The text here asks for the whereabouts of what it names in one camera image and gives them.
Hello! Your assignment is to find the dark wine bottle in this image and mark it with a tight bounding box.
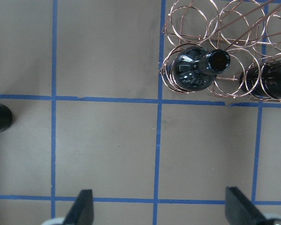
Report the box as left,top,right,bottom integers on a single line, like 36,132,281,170
0,104,13,132
172,46,230,92

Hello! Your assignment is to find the copper wire wine basket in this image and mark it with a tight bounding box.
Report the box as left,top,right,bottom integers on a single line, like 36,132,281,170
160,0,281,102

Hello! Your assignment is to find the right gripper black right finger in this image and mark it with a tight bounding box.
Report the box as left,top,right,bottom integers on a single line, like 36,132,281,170
225,187,268,225

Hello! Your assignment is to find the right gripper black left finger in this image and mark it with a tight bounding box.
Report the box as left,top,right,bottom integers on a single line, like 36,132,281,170
63,189,94,225

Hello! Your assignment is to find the dark wine bottle in basket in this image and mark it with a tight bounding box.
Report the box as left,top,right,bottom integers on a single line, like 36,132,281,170
172,46,230,92

